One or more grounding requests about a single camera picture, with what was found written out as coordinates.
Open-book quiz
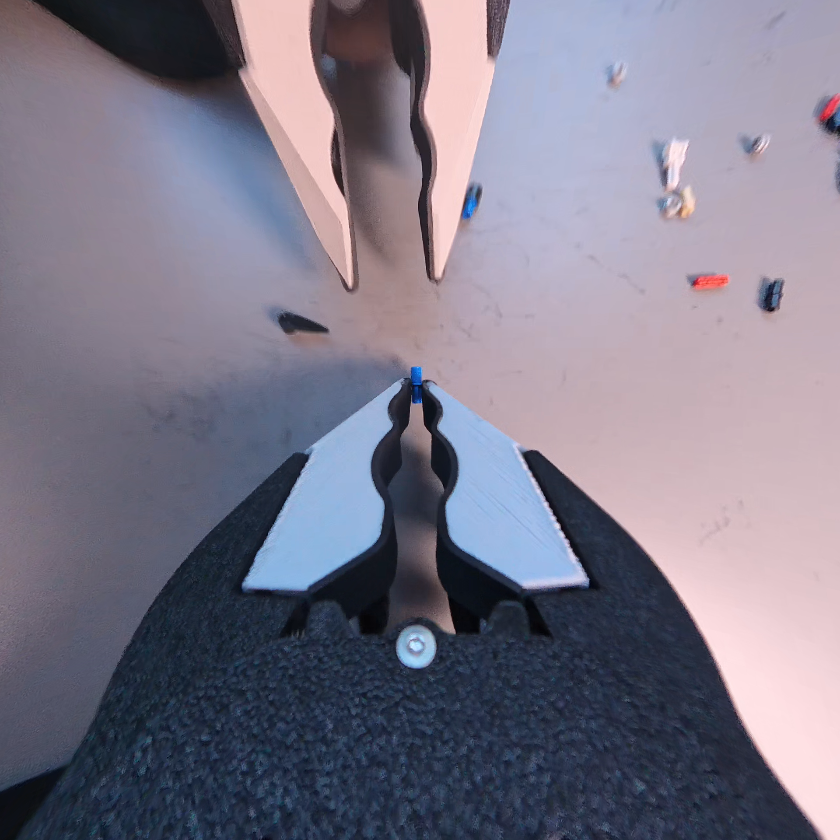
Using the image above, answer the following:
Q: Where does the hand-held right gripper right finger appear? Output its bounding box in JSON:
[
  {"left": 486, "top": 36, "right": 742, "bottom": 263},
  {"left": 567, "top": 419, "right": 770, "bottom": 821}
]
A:
[{"left": 420, "top": 381, "right": 592, "bottom": 597}]

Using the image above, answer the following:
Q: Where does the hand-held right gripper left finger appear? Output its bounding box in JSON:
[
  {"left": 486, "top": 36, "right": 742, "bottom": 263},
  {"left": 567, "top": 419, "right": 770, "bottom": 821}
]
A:
[{"left": 241, "top": 379, "right": 411, "bottom": 597}]

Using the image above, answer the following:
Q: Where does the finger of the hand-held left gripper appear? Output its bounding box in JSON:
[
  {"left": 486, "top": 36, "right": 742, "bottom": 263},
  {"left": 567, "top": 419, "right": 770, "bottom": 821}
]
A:
[
  {"left": 231, "top": 0, "right": 361, "bottom": 293},
  {"left": 408, "top": 0, "right": 497, "bottom": 283}
]

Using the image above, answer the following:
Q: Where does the white lego connector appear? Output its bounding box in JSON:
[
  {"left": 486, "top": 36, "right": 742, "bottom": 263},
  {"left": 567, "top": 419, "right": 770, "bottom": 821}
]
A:
[{"left": 659, "top": 138, "right": 691, "bottom": 193}]

